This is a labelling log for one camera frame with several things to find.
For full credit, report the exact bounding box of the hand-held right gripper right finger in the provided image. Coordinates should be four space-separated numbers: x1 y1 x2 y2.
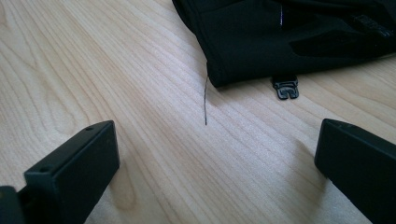
314 118 396 224

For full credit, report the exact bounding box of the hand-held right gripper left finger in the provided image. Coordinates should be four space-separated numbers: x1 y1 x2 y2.
18 120 120 224

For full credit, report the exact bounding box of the black sock pair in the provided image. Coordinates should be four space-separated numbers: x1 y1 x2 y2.
172 0 396 101

